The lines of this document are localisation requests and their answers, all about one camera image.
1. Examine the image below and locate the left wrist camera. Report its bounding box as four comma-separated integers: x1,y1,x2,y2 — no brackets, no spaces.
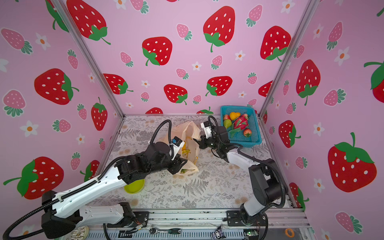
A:
170,137,185,160

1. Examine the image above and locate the teal plastic basket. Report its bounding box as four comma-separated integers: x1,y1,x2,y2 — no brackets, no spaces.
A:
221,106,262,148

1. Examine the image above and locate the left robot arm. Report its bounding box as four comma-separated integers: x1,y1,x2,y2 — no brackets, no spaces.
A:
3,141,187,240

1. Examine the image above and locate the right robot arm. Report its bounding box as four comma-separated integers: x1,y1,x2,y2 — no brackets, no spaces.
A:
195,122,287,225

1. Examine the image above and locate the translucent beige plastic bag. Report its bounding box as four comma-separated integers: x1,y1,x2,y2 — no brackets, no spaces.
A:
171,121,201,176

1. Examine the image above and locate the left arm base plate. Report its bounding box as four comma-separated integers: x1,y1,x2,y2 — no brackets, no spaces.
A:
107,212,150,229

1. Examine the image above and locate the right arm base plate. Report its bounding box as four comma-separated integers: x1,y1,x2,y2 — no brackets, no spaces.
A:
226,210,268,227

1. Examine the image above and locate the orange yellow fake mango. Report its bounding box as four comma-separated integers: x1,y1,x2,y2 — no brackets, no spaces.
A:
229,112,242,121

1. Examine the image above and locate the green fake pear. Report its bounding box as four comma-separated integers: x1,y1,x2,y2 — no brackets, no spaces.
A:
223,119,232,129

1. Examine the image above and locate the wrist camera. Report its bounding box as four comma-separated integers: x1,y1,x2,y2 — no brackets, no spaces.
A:
201,121,212,139
170,137,185,160

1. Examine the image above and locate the yellow fake banana bunch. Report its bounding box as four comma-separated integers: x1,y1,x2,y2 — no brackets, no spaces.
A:
182,137,196,159

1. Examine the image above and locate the white sprinkled donut toy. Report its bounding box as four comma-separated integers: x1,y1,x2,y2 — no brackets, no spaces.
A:
70,226,90,240

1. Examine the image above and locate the lime green bowl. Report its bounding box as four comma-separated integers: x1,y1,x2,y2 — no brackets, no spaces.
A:
124,179,146,194

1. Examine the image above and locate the ratchet screwdriver green handle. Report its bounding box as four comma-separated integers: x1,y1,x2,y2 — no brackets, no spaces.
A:
149,228,182,235

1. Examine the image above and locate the pink fake dragon fruit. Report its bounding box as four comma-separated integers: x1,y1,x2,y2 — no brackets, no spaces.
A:
229,117,249,138

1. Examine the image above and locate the aluminium frame rail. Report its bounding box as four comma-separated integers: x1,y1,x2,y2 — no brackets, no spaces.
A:
85,208,316,240

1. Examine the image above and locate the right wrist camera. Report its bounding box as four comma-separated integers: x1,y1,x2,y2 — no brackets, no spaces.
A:
201,121,212,139

